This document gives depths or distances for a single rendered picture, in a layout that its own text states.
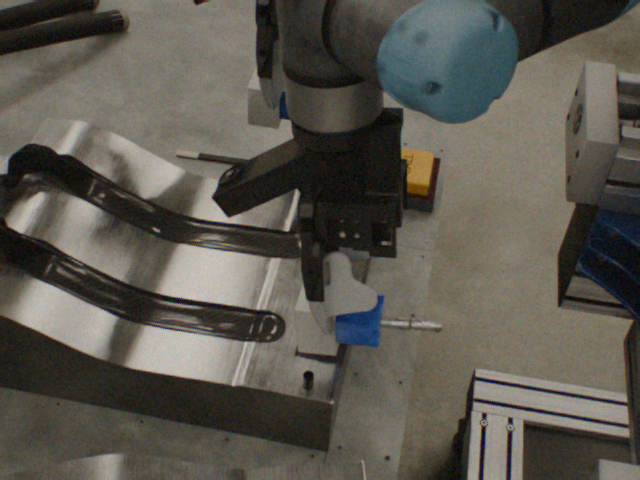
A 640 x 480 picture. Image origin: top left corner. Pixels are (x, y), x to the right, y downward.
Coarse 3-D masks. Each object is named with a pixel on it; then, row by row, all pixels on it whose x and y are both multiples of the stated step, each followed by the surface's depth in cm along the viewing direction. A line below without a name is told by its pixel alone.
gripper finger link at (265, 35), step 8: (264, 8) 93; (264, 16) 93; (264, 24) 93; (256, 32) 93; (264, 32) 93; (272, 32) 93; (256, 40) 93; (264, 40) 93; (272, 40) 94; (256, 48) 94; (264, 48) 94; (272, 48) 95; (256, 56) 95; (264, 56) 94; (272, 56) 95; (264, 64) 96; (272, 64) 96; (264, 72) 97
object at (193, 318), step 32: (32, 160) 95; (64, 160) 95; (0, 192) 90; (96, 192) 95; (128, 192) 97; (0, 224) 88; (160, 224) 97; (192, 224) 98; (224, 224) 97; (0, 256) 95; (32, 256) 90; (64, 256) 89; (288, 256) 94; (64, 288) 87; (96, 288) 89; (128, 288) 91; (160, 320) 89; (192, 320) 89; (224, 320) 89; (256, 320) 89
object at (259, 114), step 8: (256, 72) 103; (256, 80) 102; (248, 88) 102; (256, 88) 101; (248, 96) 102; (256, 96) 102; (280, 96) 103; (248, 104) 103; (256, 104) 103; (264, 104) 103; (280, 104) 103; (248, 112) 104; (256, 112) 104; (264, 112) 104; (272, 112) 103; (280, 112) 104; (248, 120) 105; (256, 120) 105; (264, 120) 105; (272, 120) 104; (280, 120) 106; (272, 128) 105
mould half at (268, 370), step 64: (64, 128) 99; (64, 192) 93; (192, 192) 100; (128, 256) 93; (192, 256) 94; (256, 256) 94; (0, 320) 83; (64, 320) 85; (128, 320) 88; (0, 384) 92; (64, 384) 90; (128, 384) 87; (192, 384) 85; (256, 384) 84; (320, 384) 84; (320, 448) 89
